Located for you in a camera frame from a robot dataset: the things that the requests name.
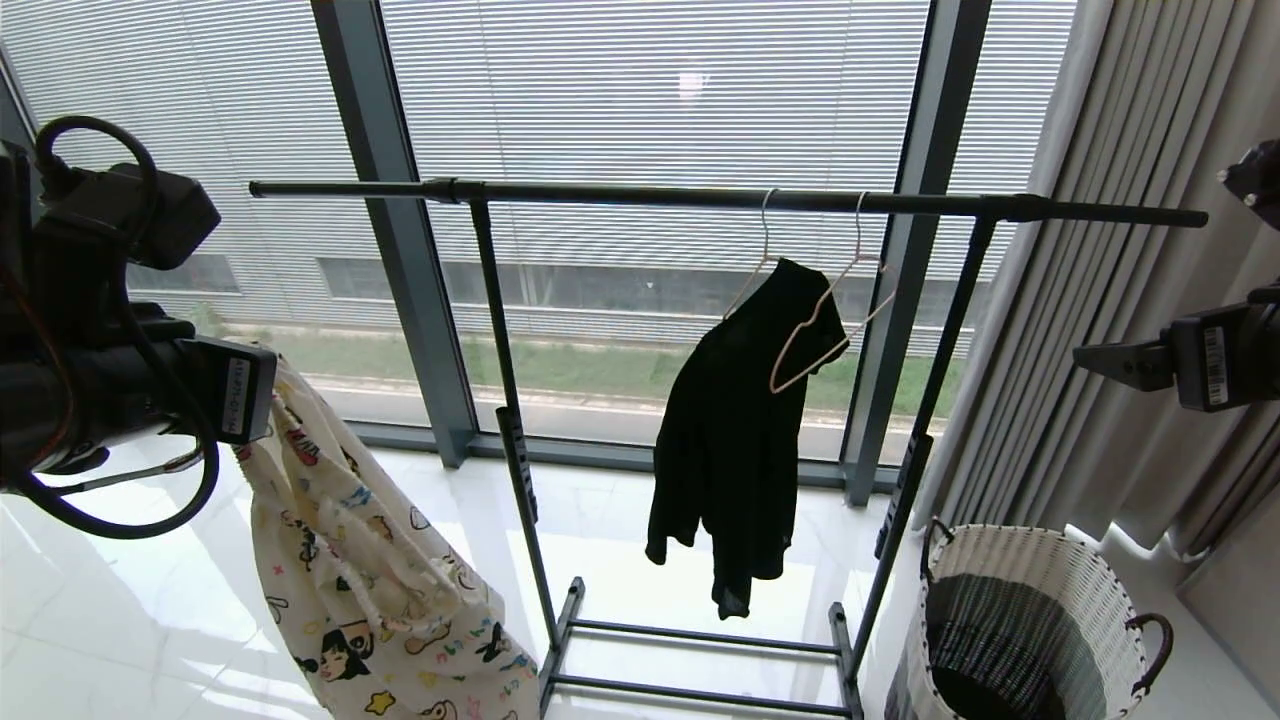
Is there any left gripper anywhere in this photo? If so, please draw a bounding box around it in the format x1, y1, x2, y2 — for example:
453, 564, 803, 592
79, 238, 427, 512
180, 338, 279, 446

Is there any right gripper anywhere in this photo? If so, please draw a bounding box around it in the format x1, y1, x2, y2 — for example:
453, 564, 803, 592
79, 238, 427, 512
1168, 288, 1280, 414

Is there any cream printed garment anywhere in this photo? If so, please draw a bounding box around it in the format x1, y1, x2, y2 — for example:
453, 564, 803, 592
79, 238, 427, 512
233, 355, 541, 720

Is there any pink clothes hanger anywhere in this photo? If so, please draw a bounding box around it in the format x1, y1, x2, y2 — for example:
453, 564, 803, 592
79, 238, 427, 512
768, 190, 899, 395
722, 188, 783, 323

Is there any black garment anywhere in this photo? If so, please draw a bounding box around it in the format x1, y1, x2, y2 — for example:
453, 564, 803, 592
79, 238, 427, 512
645, 258, 851, 621

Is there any white laundry basket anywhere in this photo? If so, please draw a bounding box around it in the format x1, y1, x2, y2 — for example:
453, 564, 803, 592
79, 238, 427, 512
900, 518, 1176, 720

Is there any black clothes rack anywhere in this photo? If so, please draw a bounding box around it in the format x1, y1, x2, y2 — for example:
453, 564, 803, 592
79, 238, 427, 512
248, 178, 1209, 720

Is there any beige curtain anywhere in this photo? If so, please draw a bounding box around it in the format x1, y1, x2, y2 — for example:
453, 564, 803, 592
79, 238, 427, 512
915, 0, 1280, 561

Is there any window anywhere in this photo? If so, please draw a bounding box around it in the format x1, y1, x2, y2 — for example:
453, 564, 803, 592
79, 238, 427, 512
0, 0, 1081, 506

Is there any black cable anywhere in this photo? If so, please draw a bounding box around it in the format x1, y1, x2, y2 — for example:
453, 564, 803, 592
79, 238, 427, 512
0, 300, 221, 541
35, 115, 161, 201

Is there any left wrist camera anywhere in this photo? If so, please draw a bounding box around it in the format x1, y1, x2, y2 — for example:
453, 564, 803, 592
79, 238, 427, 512
45, 165, 222, 273

